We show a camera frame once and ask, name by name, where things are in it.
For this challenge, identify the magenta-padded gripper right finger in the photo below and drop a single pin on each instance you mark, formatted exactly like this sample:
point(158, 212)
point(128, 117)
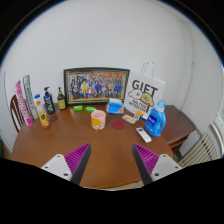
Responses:
point(164, 166)

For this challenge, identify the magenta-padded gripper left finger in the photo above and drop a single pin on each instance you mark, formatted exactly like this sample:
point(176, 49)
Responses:
point(59, 165)

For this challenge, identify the orange juice bottle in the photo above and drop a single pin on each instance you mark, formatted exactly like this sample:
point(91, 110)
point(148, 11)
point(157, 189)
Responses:
point(43, 117)

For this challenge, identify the white remote control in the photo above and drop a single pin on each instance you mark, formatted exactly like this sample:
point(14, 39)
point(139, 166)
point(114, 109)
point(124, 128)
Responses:
point(143, 134)

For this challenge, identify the white radiator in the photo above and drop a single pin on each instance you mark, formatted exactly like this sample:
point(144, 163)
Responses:
point(201, 151)

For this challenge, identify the dark wooden side table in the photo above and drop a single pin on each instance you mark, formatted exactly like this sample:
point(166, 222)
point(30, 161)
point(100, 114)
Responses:
point(178, 125)

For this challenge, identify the blue detergent bottle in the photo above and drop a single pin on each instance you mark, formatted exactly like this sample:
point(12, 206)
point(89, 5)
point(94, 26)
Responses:
point(155, 121)

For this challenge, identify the colourful puzzle cube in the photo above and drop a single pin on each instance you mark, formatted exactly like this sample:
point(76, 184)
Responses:
point(138, 115)

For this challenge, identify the pink mug with yellow spots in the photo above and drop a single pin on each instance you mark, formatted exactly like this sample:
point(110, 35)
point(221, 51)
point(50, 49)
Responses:
point(98, 120)

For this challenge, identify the dark blue pump bottle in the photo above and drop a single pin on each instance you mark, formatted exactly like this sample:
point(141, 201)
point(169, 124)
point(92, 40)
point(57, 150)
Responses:
point(49, 103)

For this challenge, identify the brown pump bottle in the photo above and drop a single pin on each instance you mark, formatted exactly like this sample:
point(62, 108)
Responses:
point(61, 101)

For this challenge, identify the pink shuttlecock tube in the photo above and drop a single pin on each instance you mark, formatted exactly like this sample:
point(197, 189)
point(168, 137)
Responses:
point(23, 105)

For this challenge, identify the white bottle with blue cap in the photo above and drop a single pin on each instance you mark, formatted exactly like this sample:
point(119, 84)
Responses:
point(37, 97)

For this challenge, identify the white and green shuttlecock tube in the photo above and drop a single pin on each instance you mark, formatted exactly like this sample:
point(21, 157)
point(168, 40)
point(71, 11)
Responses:
point(30, 96)

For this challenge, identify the blue tissue pack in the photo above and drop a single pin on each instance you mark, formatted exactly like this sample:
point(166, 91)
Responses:
point(115, 107)

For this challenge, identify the white paper gift bag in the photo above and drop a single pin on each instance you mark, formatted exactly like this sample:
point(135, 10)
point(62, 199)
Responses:
point(144, 91)

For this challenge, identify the framed group picture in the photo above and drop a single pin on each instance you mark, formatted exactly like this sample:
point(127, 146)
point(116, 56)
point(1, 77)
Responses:
point(96, 85)

